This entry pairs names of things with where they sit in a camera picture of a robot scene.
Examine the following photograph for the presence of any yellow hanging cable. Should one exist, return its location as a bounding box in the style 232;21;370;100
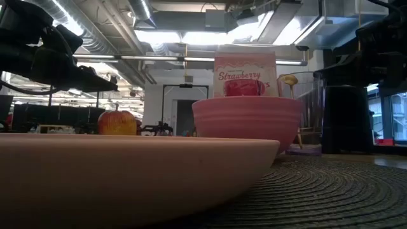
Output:
357;0;362;52

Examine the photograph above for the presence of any pink strawberry yogurt cereal box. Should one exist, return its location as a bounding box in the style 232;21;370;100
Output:
212;52;280;98

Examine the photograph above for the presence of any black gantry frame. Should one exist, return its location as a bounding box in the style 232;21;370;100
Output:
162;83;210;134

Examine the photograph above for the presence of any pink round plate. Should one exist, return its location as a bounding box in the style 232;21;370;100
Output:
0;132;281;229

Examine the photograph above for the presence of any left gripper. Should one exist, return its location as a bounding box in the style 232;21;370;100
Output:
31;24;119;94

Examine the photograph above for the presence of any gold spoon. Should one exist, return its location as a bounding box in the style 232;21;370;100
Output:
279;74;303;150

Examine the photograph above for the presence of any silver spiral ventilation duct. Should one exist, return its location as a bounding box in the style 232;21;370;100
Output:
25;0;148;87

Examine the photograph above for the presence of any red translucent cup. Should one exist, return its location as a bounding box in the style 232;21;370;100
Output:
223;79;266;97

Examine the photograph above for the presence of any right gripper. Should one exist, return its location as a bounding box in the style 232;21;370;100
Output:
313;50;399;88

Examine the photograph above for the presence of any red box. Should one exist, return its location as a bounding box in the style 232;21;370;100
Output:
374;137;396;147

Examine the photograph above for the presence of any clear glass tumbler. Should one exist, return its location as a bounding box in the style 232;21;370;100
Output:
276;71;326;156

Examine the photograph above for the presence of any dark cabinet row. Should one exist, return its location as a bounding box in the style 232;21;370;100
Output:
11;103;106;133

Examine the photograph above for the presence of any grey round woven placemat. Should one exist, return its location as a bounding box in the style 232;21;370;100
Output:
139;153;407;229

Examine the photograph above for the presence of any red apple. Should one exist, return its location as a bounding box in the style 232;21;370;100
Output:
97;103;139;136

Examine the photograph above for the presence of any pink ribbed bowl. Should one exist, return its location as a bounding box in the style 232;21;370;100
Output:
191;95;303;155

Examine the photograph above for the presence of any rectangular metal air duct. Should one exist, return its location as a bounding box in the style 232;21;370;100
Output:
257;0;389;49

